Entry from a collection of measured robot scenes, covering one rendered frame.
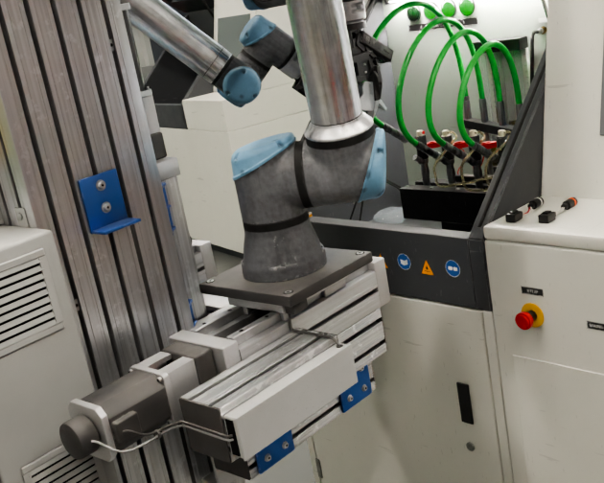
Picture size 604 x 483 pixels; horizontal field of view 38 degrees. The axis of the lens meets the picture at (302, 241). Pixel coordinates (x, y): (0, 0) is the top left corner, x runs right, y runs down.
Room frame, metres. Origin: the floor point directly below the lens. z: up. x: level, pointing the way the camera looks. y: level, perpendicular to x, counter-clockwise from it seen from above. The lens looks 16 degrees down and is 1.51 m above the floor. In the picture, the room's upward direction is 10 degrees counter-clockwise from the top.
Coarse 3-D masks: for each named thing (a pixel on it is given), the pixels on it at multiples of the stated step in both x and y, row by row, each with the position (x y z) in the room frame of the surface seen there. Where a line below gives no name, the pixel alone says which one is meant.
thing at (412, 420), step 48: (432, 336) 1.82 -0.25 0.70; (480, 336) 1.72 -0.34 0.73; (384, 384) 1.96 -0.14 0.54; (432, 384) 1.84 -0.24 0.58; (480, 384) 1.73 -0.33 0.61; (336, 432) 2.12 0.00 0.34; (384, 432) 1.98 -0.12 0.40; (432, 432) 1.86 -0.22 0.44; (480, 432) 1.75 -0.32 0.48; (336, 480) 2.15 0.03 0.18; (384, 480) 2.00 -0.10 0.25; (432, 480) 1.87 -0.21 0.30; (480, 480) 1.76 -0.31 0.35
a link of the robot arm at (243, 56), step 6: (240, 54) 1.95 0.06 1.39; (246, 54) 1.93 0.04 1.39; (246, 60) 1.92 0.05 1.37; (252, 60) 1.92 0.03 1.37; (252, 66) 1.91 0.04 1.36; (258, 66) 1.92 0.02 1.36; (264, 66) 1.93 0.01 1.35; (258, 72) 1.92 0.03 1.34; (264, 72) 1.93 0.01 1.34; (264, 78) 1.95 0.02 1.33; (222, 96) 1.93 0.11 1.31
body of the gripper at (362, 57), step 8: (352, 24) 1.80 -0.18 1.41; (360, 24) 1.81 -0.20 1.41; (352, 32) 1.82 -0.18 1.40; (352, 40) 1.82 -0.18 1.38; (352, 48) 1.81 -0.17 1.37; (360, 48) 1.83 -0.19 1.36; (368, 48) 1.84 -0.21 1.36; (352, 56) 1.79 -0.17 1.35; (360, 56) 1.80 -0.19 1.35; (368, 56) 1.81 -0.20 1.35; (376, 56) 1.82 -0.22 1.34; (360, 64) 1.80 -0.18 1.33; (368, 64) 1.81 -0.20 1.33; (376, 64) 1.83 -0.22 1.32; (360, 72) 1.80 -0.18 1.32; (368, 72) 1.81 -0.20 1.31; (360, 80) 1.79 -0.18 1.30
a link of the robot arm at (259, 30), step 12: (252, 24) 1.92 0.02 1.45; (264, 24) 1.92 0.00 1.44; (240, 36) 1.95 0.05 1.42; (252, 36) 1.92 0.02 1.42; (264, 36) 1.92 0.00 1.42; (276, 36) 1.93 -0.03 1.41; (288, 36) 1.95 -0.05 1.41; (252, 48) 1.93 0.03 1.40; (264, 48) 1.92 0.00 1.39; (276, 48) 1.92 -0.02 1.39; (288, 48) 1.93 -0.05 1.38; (264, 60) 1.92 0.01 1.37; (276, 60) 1.93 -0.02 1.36; (288, 60) 1.93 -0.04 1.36
